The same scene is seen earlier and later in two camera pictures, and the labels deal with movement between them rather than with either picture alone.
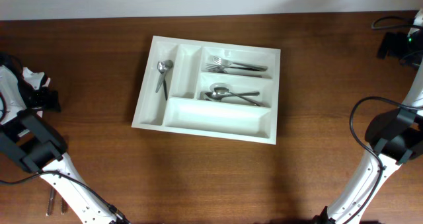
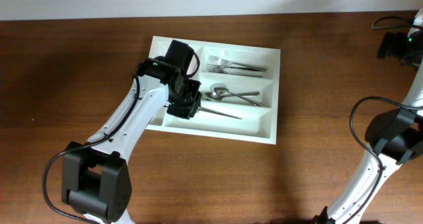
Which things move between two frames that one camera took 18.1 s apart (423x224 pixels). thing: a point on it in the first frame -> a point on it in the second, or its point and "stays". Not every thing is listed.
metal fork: (215, 67) stays
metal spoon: (219, 97) stays
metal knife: (51, 200) -> (199, 108)
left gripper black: (46, 99) -> (184, 108)
